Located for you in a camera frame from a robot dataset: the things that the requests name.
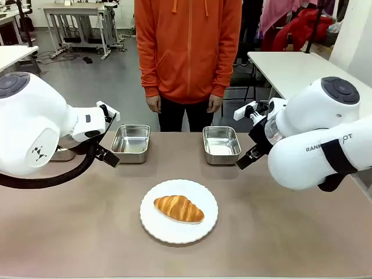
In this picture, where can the golden croissant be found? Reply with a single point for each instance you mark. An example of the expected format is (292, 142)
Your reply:
(178, 207)

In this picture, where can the pink garment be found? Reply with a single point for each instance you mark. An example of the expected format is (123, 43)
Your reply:
(276, 14)

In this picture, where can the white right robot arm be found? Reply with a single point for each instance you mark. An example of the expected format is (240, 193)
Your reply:
(314, 116)

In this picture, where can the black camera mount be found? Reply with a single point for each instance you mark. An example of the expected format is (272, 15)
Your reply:
(255, 116)

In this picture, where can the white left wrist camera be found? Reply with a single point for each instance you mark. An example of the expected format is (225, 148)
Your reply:
(112, 110)

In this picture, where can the white desk with grey legs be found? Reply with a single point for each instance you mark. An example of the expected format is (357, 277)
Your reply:
(75, 10)

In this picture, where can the orange hoodie torso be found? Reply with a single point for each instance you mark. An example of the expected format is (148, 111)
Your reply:
(189, 49)

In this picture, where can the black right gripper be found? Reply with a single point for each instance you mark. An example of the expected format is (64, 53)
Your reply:
(260, 133)

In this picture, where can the white side table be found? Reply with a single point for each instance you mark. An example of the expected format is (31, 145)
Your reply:
(290, 69)

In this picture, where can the person's left hand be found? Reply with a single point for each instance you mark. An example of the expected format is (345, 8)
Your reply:
(214, 104)

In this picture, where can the person's right hand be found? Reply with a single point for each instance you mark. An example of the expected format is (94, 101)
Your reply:
(154, 104)

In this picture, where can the white power strip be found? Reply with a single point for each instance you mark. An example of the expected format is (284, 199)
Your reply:
(58, 53)

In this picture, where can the white scalloped plate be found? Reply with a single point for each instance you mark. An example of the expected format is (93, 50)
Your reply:
(180, 232)

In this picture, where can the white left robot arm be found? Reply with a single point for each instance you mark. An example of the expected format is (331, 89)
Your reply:
(29, 125)

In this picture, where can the person's right forearm orange sleeve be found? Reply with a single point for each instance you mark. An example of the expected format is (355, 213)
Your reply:
(148, 72)

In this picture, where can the dark clothed background person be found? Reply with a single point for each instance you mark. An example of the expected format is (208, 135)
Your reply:
(251, 23)

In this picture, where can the rectangular steel container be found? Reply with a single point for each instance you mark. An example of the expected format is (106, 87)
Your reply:
(221, 143)
(130, 142)
(62, 155)

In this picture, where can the black stand pole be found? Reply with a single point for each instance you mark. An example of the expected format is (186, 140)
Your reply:
(27, 32)
(315, 23)

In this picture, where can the person's left forearm orange sleeve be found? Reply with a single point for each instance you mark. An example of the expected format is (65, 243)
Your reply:
(222, 72)

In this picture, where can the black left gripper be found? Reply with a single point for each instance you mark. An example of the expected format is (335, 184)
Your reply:
(100, 151)

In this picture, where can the black chair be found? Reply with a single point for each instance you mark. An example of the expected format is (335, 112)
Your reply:
(244, 75)

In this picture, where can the black trousers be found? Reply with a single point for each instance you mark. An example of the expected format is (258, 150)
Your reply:
(174, 116)

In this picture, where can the small black floor item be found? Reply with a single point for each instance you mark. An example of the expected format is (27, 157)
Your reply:
(87, 60)

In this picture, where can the red jacket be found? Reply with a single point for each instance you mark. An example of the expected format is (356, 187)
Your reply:
(299, 29)

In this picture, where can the white background desk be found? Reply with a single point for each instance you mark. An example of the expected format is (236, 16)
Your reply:
(11, 13)

